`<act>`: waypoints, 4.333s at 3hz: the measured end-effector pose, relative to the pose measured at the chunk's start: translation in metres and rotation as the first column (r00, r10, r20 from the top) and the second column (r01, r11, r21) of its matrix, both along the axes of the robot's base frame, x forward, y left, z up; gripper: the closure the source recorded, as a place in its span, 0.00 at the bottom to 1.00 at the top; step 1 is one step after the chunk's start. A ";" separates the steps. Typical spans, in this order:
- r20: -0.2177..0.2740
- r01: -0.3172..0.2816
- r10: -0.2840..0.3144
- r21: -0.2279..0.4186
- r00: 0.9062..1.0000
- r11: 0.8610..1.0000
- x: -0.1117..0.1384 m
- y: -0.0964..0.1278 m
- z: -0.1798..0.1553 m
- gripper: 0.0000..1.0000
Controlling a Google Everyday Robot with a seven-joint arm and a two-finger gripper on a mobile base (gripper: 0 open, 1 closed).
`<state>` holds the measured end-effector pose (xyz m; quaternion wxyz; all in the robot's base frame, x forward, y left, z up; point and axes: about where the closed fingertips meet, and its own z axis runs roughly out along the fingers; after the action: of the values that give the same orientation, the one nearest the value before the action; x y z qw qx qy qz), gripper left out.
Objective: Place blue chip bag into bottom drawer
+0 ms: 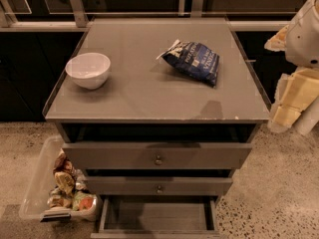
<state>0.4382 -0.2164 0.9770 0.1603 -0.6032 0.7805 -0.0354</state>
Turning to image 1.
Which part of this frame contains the metal railing frame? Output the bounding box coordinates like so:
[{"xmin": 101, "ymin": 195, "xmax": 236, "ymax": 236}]
[{"xmin": 0, "ymin": 0, "xmax": 307, "ymax": 32}]

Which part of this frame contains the silver snack package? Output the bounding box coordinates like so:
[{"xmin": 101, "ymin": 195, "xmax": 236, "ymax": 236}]
[{"xmin": 47, "ymin": 187, "xmax": 73, "ymax": 208}]

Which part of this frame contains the grey drawer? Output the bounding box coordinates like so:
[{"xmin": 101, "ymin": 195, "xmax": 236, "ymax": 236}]
[
  {"xmin": 63, "ymin": 142, "xmax": 252, "ymax": 169},
  {"xmin": 91, "ymin": 196, "xmax": 227, "ymax": 239},
  {"xmin": 86, "ymin": 176, "xmax": 232, "ymax": 196}
]

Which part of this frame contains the clear plastic storage bin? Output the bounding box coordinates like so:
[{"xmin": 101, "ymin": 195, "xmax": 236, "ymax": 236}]
[{"xmin": 19, "ymin": 135, "xmax": 101, "ymax": 222}]

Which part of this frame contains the white ceramic bowl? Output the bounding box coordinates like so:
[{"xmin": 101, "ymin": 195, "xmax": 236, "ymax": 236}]
[{"xmin": 65, "ymin": 53, "xmax": 111, "ymax": 90}]

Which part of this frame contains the bottom grey drawer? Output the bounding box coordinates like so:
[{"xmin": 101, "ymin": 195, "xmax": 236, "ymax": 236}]
[{"xmin": 91, "ymin": 196, "xmax": 227, "ymax": 239}]

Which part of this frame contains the top grey drawer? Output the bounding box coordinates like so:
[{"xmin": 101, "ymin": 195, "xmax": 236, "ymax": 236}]
[{"xmin": 63, "ymin": 142, "xmax": 252, "ymax": 169}]

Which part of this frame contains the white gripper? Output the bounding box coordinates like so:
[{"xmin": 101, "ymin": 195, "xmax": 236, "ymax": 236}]
[{"xmin": 264, "ymin": 0, "xmax": 319, "ymax": 133}]

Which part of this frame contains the grey drawer cabinet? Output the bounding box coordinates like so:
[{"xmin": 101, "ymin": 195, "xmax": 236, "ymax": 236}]
[{"xmin": 42, "ymin": 17, "xmax": 272, "ymax": 239}]

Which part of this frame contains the brown snack package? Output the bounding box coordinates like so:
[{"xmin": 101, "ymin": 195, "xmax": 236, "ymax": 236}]
[{"xmin": 53, "ymin": 151, "xmax": 77, "ymax": 195}]

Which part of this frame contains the middle grey drawer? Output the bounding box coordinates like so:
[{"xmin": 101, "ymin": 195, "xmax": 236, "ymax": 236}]
[{"xmin": 86, "ymin": 176, "xmax": 232, "ymax": 196}]

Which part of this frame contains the green orange snack package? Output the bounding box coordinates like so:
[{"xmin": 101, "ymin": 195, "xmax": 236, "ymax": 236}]
[{"xmin": 72, "ymin": 191, "xmax": 94, "ymax": 211}]

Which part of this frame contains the blue chip bag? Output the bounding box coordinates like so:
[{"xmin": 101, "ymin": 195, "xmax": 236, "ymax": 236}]
[{"xmin": 158, "ymin": 40, "xmax": 219, "ymax": 88}]

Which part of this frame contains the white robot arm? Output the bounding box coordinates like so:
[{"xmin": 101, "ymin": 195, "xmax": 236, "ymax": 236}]
[{"xmin": 264, "ymin": 0, "xmax": 319, "ymax": 135}]

